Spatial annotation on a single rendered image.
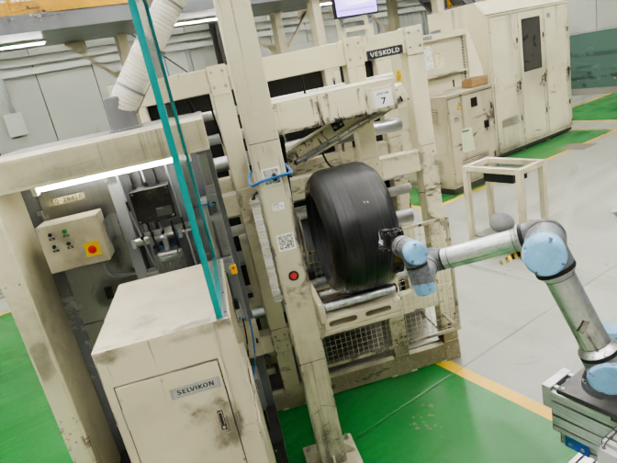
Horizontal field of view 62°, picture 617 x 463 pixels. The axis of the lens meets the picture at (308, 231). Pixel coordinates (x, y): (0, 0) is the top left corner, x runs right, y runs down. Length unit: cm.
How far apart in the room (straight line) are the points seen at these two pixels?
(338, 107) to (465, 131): 456
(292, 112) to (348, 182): 46
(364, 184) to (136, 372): 113
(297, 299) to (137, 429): 93
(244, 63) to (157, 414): 129
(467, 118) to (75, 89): 732
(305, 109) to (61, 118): 882
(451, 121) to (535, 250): 517
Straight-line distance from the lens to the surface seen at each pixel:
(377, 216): 207
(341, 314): 227
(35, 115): 1088
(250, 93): 209
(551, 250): 158
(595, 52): 1407
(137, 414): 168
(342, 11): 602
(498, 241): 176
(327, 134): 256
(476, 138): 704
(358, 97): 245
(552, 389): 210
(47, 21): 718
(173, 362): 159
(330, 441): 272
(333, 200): 207
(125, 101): 238
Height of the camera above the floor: 190
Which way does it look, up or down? 17 degrees down
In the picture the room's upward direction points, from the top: 12 degrees counter-clockwise
